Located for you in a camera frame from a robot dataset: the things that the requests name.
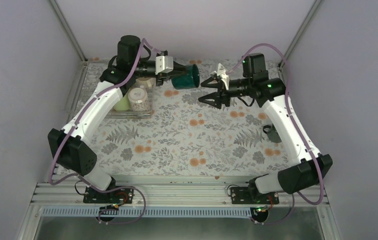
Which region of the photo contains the dark teal mug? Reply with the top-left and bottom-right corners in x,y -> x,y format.
171,64 -> 200,90

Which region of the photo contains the dark grey-green mug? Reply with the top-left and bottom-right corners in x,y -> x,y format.
262,124 -> 282,143

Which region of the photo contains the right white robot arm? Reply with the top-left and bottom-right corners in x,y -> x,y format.
198,53 -> 333,204

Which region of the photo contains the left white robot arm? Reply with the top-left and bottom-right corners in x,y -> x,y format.
47,35 -> 187,203

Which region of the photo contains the clear acrylic dish rack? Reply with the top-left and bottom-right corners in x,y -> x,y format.
64,61 -> 157,119

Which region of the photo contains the beige brown mug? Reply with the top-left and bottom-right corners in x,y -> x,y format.
136,77 -> 157,90

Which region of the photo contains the white patterned cup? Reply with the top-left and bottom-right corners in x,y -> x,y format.
127,87 -> 150,112

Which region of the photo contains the light green cup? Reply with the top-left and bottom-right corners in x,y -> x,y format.
112,94 -> 131,112

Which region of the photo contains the floral patterned tablecloth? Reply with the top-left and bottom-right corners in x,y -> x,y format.
58,57 -> 293,177

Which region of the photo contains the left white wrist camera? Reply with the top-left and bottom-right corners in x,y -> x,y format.
155,50 -> 174,75

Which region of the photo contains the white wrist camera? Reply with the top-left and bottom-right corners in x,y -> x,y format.
155,50 -> 174,75
210,63 -> 230,90

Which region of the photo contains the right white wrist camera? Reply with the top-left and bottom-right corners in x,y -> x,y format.
210,63 -> 230,90

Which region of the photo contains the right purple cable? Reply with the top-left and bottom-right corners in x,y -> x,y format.
226,43 -> 326,226

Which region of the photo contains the purple cable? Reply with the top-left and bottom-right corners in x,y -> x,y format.
47,38 -> 163,225
226,43 -> 326,226

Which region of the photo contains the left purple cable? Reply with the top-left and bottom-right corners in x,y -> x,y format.
47,38 -> 163,225

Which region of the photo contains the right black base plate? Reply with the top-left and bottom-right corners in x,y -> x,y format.
227,185 -> 280,205

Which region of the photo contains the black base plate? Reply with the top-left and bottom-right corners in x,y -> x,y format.
227,185 -> 280,205
83,187 -> 134,205

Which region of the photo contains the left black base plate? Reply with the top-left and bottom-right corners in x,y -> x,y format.
83,187 -> 134,205

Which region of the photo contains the aluminium mounting rail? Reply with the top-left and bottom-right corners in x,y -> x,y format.
29,165 -> 330,208

